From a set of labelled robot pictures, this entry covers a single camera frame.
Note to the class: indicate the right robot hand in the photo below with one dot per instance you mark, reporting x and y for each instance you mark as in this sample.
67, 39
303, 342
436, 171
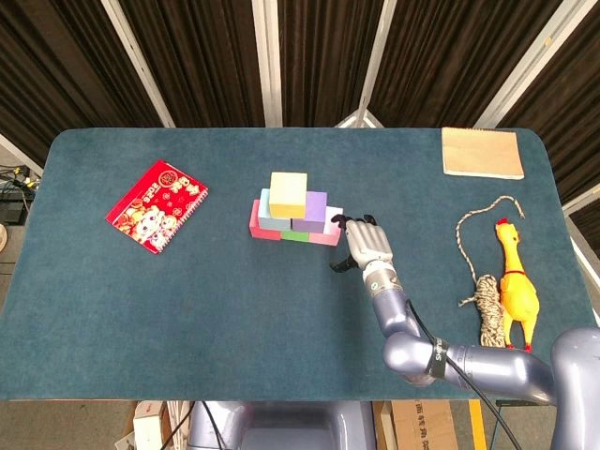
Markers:
370, 244

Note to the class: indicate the pink foam cube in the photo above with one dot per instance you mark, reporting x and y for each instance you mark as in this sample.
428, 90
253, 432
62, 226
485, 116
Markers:
328, 232

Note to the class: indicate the purple block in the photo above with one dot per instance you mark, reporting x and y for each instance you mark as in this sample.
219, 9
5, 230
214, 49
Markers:
313, 213

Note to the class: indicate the yellow block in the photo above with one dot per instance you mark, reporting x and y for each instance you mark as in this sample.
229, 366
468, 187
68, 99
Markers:
287, 194

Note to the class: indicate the light blue block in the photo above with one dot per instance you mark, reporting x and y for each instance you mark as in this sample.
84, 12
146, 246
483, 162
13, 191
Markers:
266, 213

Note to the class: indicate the pink block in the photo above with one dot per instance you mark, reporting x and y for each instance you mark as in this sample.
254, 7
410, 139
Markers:
257, 229

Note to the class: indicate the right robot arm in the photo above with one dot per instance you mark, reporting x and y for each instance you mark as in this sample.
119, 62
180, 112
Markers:
469, 365

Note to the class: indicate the green foam cube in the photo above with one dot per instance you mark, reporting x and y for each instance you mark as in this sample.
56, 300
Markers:
294, 235

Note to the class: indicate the brown kraft paper notepad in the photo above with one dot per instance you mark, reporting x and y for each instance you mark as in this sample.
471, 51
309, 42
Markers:
483, 152

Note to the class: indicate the yellow rubber chicken toy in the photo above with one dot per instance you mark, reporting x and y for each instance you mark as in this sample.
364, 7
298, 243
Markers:
518, 295

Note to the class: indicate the brown cardboard box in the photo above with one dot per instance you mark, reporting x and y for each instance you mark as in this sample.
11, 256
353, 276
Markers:
422, 426

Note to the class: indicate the blue-gray robot torso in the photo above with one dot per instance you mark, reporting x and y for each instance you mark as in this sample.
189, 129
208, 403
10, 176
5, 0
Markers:
290, 426

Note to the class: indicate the red spiral cartoon notebook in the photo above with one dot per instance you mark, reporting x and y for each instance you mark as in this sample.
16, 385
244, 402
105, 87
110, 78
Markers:
157, 206

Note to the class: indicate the dark brown pleated curtain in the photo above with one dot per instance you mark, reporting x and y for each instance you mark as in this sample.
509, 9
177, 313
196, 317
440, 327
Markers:
211, 61

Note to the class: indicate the teal felt table cover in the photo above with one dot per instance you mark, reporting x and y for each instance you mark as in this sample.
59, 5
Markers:
140, 328

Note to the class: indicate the white cardboard box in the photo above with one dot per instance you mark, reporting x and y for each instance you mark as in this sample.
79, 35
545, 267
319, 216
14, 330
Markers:
150, 429

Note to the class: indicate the white partition frame post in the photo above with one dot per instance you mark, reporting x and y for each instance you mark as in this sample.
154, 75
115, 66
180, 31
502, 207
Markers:
19, 154
136, 61
375, 61
529, 61
583, 199
267, 61

